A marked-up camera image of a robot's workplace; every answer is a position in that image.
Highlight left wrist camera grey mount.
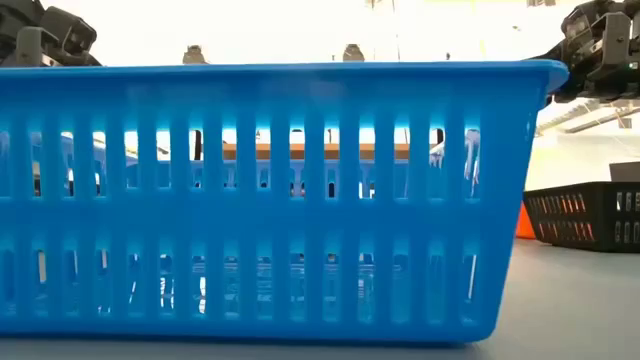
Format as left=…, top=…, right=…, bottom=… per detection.
left=13, top=5, right=99, bottom=69

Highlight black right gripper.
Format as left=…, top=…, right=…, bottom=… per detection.
left=529, top=43, right=640, bottom=104

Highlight dark computer monitor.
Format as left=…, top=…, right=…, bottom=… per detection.
left=609, top=161, right=640, bottom=183

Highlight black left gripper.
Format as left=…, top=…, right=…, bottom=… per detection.
left=47, top=51, right=103, bottom=68

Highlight black slotted plastic basket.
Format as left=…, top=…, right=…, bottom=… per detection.
left=522, top=180, right=640, bottom=254

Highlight blue slotted plastic basket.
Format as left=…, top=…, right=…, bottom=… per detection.
left=0, top=59, right=570, bottom=345

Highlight wooden shelf with black legs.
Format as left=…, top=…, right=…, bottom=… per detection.
left=192, top=128, right=445, bottom=161

